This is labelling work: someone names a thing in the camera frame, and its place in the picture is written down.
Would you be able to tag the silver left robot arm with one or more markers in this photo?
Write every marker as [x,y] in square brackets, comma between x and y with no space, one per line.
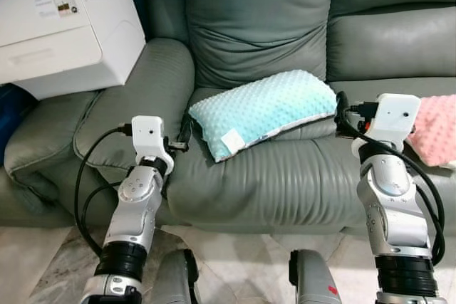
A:
[135,211]

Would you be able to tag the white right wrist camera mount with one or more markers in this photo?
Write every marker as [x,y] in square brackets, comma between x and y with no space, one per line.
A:
[395,115]

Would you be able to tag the green leather sofa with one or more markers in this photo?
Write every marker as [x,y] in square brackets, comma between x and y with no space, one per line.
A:
[271,26]

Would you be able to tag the silver right robot leg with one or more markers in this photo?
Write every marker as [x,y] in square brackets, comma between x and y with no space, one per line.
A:
[313,282]

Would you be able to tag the pink dotted plush pillow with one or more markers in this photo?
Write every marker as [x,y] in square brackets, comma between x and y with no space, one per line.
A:
[438,129]

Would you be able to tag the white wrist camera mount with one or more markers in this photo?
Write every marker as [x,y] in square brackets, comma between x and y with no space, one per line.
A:
[395,115]
[149,137]

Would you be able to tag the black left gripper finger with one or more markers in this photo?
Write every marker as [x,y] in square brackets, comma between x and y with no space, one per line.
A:
[185,127]

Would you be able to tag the white box with label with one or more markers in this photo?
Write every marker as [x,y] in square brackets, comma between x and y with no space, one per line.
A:
[64,33]

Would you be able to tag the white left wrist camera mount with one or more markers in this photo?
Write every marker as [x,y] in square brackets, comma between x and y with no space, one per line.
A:
[149,137]

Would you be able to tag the silver robot leg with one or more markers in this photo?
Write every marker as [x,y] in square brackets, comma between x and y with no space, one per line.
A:
[313,282]
[171,279]

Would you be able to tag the silver left robot leg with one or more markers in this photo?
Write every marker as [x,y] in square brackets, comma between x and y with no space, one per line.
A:
[171,279]

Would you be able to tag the teal dotted plush pillow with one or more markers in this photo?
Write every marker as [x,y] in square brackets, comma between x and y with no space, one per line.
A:
[263,108]

